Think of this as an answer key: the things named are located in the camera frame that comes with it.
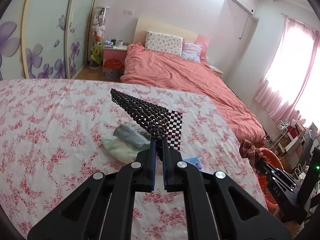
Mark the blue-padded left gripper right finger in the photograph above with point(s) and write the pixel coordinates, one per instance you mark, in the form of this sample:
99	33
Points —
216	206

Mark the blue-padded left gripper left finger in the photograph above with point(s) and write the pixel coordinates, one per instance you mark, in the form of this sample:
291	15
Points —
102	206

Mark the brown plaid cloth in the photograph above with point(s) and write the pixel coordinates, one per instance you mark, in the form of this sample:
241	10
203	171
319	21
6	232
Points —
248	151

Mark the blue plastic wrapper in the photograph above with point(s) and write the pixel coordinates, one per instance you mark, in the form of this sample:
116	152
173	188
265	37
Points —
194	161

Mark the blue green towel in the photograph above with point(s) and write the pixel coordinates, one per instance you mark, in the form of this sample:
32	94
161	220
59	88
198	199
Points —
126	142

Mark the black white checkered mat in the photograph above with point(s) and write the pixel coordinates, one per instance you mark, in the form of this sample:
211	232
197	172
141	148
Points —
158	121

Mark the small red trash bin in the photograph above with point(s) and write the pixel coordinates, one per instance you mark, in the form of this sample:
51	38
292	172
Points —
111	68

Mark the pink floral table cloth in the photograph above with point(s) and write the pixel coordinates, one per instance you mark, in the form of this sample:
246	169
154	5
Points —
52	134

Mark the pink window curtain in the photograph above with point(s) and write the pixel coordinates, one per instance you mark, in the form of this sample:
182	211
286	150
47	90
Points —
290	88

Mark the salmon pink bed duvet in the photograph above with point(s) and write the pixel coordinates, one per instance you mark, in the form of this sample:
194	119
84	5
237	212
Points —
154	69

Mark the pink left nightstand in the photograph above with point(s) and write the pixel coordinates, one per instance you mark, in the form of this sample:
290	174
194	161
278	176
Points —
115	52

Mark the pink striped pillow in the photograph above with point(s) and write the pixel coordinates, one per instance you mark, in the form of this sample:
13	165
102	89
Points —
191	51

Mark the white mug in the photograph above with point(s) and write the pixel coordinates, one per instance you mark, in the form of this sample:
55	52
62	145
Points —
120	43

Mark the floral glass sliding wardrobe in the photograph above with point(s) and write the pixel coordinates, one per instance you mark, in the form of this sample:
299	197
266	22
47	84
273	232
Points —
44	39

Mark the floral white pillow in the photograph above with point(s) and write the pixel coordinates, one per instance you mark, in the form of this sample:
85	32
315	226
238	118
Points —
163	43

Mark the white air conditioner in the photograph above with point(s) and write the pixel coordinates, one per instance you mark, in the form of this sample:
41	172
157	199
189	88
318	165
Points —
246	6

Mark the clear tube of plush toys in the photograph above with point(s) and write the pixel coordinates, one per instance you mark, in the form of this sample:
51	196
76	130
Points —
97	36

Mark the beige pink headboard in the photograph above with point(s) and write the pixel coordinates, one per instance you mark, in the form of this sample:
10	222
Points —
146	23

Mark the white wire rack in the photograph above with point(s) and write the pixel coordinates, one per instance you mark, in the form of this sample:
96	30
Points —
281	136

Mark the wall power socket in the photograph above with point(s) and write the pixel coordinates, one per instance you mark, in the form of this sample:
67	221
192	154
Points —
128	12

